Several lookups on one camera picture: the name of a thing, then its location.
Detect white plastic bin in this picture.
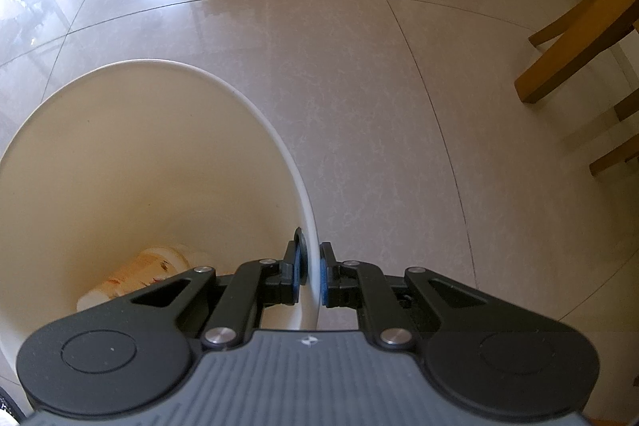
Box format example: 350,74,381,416
0,58,320,409

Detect wooden chair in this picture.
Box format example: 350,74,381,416
514,0,639,178

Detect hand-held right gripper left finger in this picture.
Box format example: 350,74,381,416
130,239,307,350

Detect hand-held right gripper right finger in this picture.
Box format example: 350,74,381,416
318,242,493,350

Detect printed paper cup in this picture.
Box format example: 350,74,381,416
76,244,211,313

